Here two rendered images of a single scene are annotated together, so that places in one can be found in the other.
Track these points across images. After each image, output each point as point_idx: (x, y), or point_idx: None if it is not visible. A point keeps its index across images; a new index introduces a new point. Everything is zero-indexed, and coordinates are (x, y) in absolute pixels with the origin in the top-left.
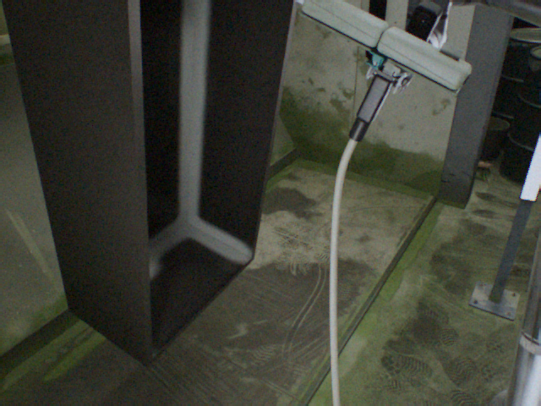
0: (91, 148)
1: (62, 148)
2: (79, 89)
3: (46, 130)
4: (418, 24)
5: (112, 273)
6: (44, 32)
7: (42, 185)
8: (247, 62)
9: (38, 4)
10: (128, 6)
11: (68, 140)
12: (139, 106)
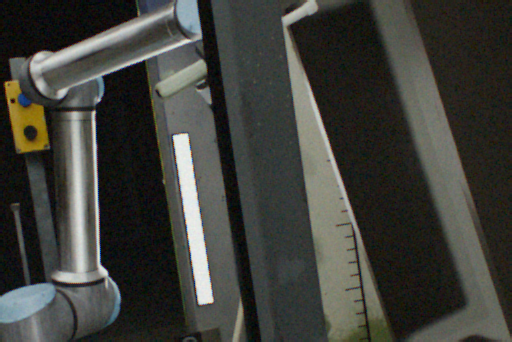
0: (361, 129)
1: (393, 131)
2: (352, 87)
3: (403, 118)
4: None
5: (393, 244)
6: (366, 51)
7: (438, 167)
8: (492, 85)
9: (362, 35)
10: (291, 42)
11: (384, 124)
12: (312, 98)
